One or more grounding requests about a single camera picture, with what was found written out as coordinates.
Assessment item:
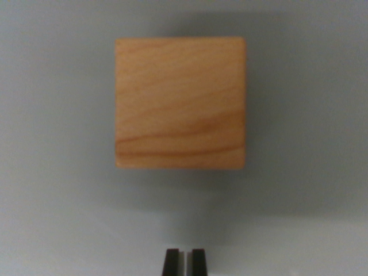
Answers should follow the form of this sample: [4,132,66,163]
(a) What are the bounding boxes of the gray plastic bin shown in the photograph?
[0,0,368,276]

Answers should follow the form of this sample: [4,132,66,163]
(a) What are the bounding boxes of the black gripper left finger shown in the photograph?
[161,248,186,276]

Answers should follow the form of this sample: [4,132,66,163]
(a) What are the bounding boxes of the wooden cube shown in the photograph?
[114,36,247,171]

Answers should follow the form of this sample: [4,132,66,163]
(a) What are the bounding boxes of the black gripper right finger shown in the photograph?
[187,248,209,276]

